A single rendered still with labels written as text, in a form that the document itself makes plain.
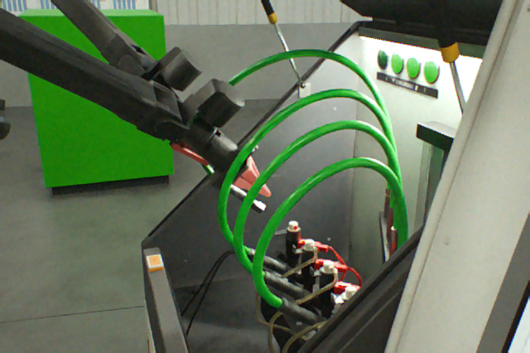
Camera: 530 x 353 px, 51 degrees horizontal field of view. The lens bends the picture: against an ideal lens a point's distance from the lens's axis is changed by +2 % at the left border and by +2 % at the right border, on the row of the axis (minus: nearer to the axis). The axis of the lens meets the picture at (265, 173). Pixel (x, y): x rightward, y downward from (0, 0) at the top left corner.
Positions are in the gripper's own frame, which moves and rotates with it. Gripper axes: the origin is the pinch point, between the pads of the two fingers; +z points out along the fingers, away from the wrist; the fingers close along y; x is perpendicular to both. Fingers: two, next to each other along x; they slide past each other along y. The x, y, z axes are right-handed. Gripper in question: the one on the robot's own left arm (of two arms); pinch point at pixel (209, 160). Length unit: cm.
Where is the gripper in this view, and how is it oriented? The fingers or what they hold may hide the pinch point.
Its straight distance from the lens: 106.0
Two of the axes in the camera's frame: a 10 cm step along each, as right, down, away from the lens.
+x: -6.9, 6.4, 3.5
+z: 6.1, 7.7, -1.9
